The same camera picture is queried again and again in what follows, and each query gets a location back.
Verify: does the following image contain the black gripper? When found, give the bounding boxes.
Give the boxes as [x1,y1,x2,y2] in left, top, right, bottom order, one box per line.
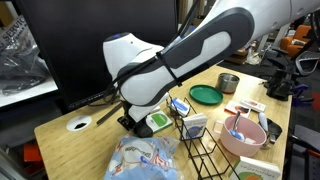
[117,113,145,134]

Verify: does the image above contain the green round plate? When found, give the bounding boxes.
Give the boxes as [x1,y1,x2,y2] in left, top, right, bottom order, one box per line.
[188,84,224,106]

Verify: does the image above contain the blue plastic object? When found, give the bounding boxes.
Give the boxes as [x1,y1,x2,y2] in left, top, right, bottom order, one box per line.
[291,83,315,108]

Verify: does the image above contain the standing card rainbow green sides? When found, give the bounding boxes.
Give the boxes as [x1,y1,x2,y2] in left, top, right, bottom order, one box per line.
[145,109,174,133]

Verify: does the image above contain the blue white plastic bag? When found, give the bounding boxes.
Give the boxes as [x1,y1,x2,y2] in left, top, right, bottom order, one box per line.
[103,134,184,180]

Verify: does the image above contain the blue white flash card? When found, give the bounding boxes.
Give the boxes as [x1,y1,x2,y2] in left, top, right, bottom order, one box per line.
[168,97,191,118]

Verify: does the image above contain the standing white card blue globe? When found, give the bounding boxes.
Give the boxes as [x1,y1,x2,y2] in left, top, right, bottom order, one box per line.
[180,113,209,141]

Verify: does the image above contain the white round desk grommet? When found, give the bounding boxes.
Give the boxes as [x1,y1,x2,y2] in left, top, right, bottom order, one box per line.
[65,115,93,133]

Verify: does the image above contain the stainless steel bowl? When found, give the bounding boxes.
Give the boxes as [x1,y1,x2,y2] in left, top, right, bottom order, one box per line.
[215,72,241,95]

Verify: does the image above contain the white card black red picture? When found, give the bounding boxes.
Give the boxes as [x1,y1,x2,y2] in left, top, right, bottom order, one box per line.
[224,100,252,119]

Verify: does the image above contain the pink plastic cup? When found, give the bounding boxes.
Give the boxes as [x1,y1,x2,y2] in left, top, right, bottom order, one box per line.
[213,114,268,158]

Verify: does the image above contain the large black monitor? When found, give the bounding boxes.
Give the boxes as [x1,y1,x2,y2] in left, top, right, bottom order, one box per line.
[14,0,179,126]

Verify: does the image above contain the orange box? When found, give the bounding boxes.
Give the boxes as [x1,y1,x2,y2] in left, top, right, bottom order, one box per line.
[22,142,43,164]

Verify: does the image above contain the small white picture card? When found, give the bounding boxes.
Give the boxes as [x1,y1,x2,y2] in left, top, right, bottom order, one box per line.
[240,98,267,114]

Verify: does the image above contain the white green vegetables card box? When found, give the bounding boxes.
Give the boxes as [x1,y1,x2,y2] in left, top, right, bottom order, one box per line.
[228,155,282,180]

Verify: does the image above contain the blue white plastic spoon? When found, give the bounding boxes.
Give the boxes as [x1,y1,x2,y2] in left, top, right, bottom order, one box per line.
[258,112,270,133]

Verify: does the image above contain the black plastic bag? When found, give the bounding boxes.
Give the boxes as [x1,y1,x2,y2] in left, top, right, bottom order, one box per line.
[0,49,52,97]

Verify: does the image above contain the black chair red trim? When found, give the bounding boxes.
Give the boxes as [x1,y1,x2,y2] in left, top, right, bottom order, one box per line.
[286,124,320,180]

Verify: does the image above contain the orange sofa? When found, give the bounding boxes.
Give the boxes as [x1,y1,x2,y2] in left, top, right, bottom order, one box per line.
[279,24,317,58]

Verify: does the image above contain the grey mesh office chair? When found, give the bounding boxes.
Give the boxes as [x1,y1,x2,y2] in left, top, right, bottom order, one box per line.
[294,49,320,78]

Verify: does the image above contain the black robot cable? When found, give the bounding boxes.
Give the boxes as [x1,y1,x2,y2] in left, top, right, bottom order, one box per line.
[103,0,202,103]

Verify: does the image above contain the black wire rack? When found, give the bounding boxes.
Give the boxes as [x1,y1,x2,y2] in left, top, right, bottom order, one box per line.
[164,91,242,180]

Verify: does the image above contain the metal handled utensil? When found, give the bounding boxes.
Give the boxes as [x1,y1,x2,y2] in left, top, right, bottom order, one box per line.
[228,110,246,141]

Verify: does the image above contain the black table clamp mount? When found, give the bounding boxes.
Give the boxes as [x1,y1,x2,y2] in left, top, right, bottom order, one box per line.
[264,68,295,102]

